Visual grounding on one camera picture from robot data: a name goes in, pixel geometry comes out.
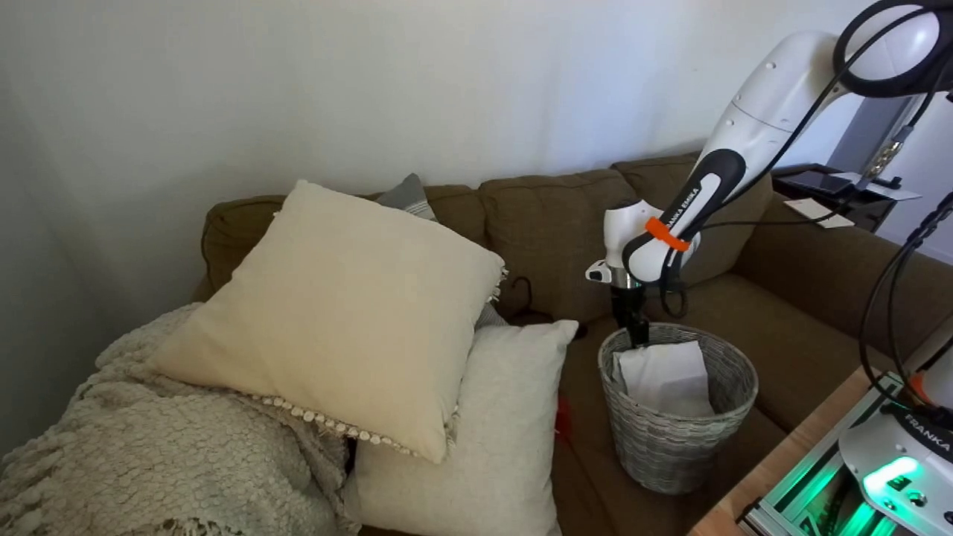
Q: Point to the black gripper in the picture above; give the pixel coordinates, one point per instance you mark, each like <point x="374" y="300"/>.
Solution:
<point x="628" y="300"/>

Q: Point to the grey woven wicker basket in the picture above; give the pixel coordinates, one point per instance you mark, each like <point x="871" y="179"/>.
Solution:
<point x="675" y="443"/>

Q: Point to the orange band on arm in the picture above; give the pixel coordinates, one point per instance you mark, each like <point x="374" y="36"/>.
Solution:
<point x="664" y="234"/>

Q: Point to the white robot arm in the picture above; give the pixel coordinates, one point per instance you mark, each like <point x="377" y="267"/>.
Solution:
<point x="762" y="109"/>

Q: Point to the white cloth in basket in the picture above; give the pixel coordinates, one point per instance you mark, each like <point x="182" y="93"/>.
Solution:
<point x="670" y="383"/>

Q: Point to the brown fabric sofa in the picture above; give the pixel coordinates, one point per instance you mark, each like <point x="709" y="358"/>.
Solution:
<point x="554" y="240"/>

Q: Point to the brown sofa seat cushion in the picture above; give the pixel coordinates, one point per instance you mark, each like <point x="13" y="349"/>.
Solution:
<point x="794" y="330"/>
<point x="596" y="479"/>

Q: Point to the small red object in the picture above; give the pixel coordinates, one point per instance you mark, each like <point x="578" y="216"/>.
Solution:
<point x="564" y="417"/>

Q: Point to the white fuzzy pillow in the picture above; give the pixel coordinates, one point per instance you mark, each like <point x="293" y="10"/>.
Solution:
<point x="496" y="426"/>

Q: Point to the wooden table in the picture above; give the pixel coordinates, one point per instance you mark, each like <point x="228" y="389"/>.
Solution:
<point x="762" y="465"/>

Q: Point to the dark side table with items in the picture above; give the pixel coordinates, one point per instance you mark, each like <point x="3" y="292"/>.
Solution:
<point x="822" y="188"/>

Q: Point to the cream pillow with pompom trim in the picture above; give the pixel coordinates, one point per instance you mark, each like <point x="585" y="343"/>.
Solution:
<point x="345" y="309"/>

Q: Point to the grey knitted blanket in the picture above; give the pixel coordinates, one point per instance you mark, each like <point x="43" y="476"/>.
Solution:
<point x="149" y="449"/>

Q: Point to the aluminium frame with green light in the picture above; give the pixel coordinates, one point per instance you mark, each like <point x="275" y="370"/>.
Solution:
<point x="807" y="493"/>

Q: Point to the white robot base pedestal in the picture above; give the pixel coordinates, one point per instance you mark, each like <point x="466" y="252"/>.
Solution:
<point x="902" y="465"/>

